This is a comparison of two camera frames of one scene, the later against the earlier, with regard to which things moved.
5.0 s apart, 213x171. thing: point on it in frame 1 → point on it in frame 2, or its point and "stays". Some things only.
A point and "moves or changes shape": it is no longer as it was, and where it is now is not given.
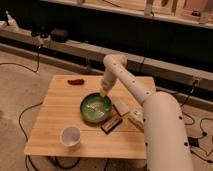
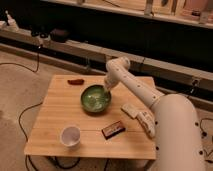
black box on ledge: x=59 y=35 stays
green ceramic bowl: x=95 y=108 moves or changes shape
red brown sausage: x=76 y=81 stays
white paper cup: x=70 y=137 stays
